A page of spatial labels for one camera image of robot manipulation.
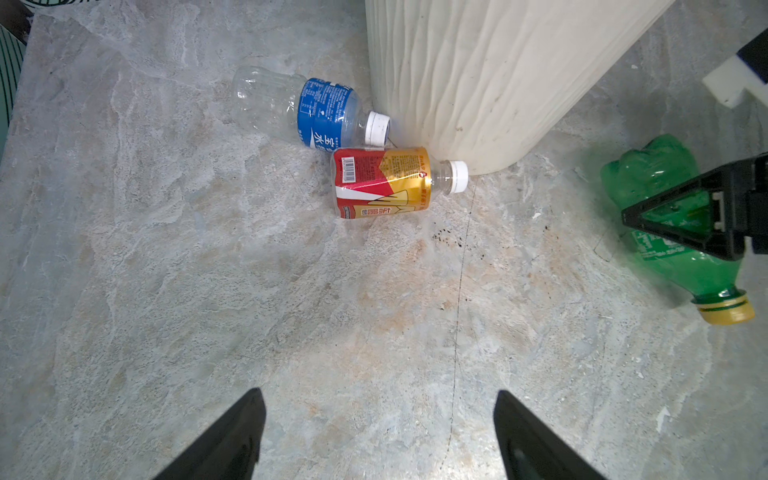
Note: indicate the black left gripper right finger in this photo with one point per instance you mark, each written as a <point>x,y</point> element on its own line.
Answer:
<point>530,449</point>

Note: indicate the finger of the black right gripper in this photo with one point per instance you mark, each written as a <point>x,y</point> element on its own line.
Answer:
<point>737,209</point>

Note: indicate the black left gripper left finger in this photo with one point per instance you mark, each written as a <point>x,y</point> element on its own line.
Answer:
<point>229,448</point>

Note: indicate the green Sprite bottle yellow cap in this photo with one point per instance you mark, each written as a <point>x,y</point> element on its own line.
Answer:
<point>662,164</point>

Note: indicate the red yellow label tea bottle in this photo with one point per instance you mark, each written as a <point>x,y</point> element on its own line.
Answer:
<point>376,182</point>

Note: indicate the clear bottle blue Pocari label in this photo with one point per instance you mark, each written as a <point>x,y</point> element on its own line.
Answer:
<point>317,113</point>

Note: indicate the cream ribbed waste bin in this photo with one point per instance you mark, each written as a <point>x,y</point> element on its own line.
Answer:
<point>484,81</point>

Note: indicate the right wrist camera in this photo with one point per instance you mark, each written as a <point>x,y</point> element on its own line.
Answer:
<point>742,75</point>

